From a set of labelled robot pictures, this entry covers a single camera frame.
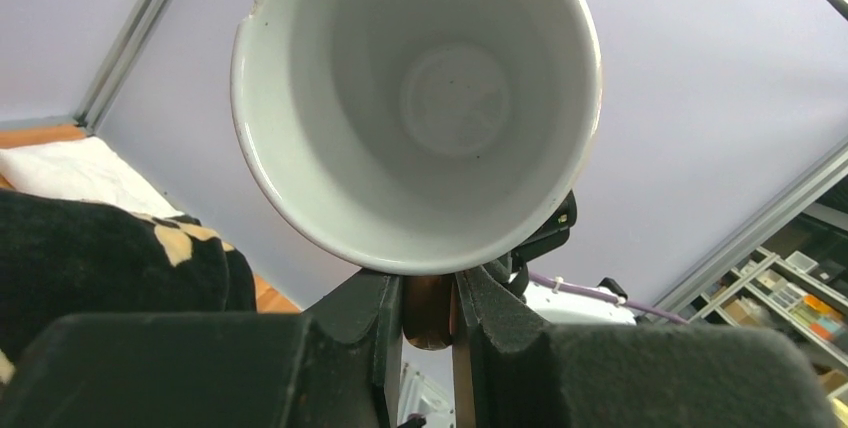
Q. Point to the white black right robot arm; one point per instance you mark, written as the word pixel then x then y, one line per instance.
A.
pixel 543 277

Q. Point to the background storage shelf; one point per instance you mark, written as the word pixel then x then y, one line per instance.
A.
pixel 795 282

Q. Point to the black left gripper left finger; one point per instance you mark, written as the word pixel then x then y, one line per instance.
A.
pixel 335 365

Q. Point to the brown pink mug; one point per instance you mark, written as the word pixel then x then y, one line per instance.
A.
pixel 416 137

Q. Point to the white folded cloth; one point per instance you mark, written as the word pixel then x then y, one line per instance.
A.
pixel 82 170

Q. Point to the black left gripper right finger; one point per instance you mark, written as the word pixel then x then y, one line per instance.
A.
pixel 512 368

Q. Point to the black floral plush blanket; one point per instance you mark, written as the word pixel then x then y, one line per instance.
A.
pixel 62 257

